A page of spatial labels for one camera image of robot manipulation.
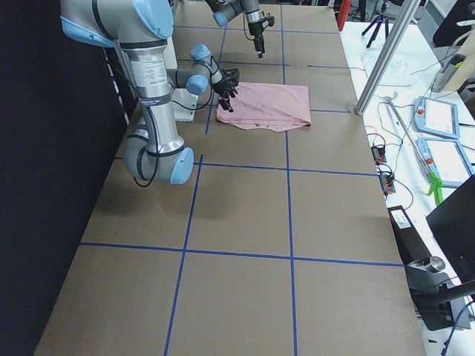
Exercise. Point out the aluminium frame post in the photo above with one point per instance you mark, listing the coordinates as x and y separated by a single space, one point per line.
395 36

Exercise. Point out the black monitor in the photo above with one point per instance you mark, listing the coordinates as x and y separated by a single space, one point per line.
452 225

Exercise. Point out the black camera tripod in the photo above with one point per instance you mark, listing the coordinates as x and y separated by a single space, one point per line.
375 25

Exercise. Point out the grey orange cable hub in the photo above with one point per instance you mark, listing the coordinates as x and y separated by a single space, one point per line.
386 178
378 148

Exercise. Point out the paper sheet in plastic sleeve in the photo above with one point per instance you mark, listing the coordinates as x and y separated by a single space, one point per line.
397 74

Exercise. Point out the light blue teach pendant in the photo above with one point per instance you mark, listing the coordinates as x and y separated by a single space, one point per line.
447 159
436 117

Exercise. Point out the metal reacher grabber tool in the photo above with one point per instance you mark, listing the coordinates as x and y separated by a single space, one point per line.
435 188

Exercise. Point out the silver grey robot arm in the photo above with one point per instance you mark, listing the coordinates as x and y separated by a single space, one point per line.
141 29
225 11

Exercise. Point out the black box with white label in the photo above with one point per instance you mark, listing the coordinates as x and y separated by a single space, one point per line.
425 273

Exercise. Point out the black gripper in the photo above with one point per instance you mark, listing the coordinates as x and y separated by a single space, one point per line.
222 84
255 31

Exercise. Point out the pink Snoopy t-shirt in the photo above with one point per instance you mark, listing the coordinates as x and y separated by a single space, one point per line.
268 106

